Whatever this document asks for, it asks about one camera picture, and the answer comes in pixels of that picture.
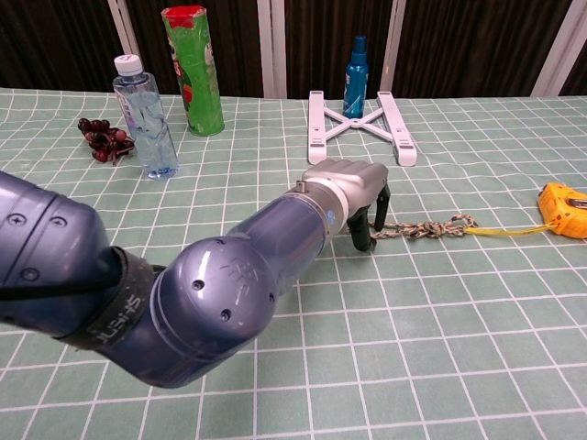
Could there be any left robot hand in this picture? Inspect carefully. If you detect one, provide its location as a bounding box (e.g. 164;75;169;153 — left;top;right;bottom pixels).
301;159;392;253

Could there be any braided rope loop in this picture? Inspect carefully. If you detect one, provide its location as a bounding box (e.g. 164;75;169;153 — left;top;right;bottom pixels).
369;214;479;241

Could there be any yellow tape measure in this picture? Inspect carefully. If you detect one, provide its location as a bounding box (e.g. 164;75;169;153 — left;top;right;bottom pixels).
466;181;587;240

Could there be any white folding laptop stand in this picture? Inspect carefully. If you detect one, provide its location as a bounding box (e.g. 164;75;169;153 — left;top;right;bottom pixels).
307;90;418;167

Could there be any blue spray bottle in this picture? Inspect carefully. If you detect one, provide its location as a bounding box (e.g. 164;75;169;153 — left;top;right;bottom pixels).
342;35;370;119

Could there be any green checkered tablecloth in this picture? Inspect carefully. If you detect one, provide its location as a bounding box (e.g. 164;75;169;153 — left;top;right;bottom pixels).
0;87;587;440

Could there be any green chip can red lid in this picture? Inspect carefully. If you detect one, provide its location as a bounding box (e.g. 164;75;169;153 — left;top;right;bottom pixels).
161;5;226;138

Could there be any clear water bottle white cap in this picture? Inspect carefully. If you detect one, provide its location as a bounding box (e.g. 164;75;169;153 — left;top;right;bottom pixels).
113;54;180;181

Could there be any dark red grape bunch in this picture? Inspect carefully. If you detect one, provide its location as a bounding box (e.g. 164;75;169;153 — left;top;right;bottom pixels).
77;117;136;165

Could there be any black velcro cable strap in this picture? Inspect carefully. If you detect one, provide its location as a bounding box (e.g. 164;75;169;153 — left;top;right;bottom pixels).
52;246;160;350

